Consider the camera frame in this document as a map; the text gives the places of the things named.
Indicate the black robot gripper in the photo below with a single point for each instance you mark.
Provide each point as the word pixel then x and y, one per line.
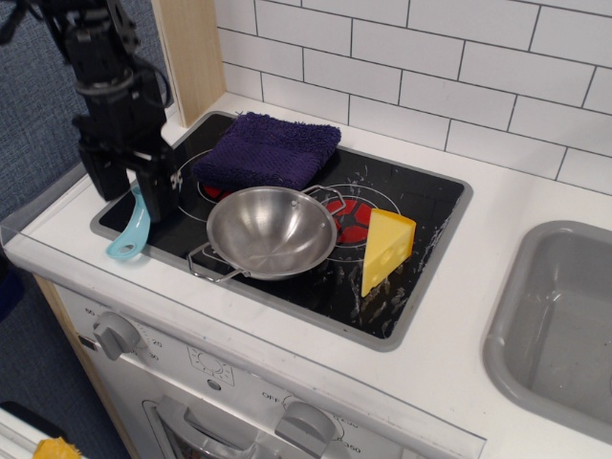
pixel 125 106

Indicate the light blue dish brush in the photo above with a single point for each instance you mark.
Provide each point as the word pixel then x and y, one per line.
pixel 134 237

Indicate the black toy stove top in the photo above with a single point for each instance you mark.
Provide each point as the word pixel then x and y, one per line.
pixel 328 296

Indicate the purple folded towel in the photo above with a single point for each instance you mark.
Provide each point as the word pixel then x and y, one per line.
pixel 259 150

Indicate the grey left oven knob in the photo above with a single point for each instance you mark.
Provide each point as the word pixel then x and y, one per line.
pixel 116 335

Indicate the grey oven knob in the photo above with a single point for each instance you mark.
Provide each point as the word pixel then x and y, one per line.
pixel 306 428
pixel 116 335

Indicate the white toy oven front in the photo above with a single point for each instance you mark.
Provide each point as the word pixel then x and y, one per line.
pixel 176 401

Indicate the yellow toy cheese wedge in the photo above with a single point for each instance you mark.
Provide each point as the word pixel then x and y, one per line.
pixel 389 243

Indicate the yellow object at bottom left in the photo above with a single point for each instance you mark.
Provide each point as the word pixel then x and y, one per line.
pixel 56 448

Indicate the grey right oven knob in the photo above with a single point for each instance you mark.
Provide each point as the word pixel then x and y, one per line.
pixel 306 428

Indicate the grey toy sink basin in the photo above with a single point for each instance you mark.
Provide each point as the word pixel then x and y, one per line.
pixel 549 346

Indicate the stainless steel bowl with handles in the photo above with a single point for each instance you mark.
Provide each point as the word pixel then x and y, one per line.
pixel 270 233

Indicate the light wooden side post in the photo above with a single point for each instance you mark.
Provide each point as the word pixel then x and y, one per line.
pixel 192 54

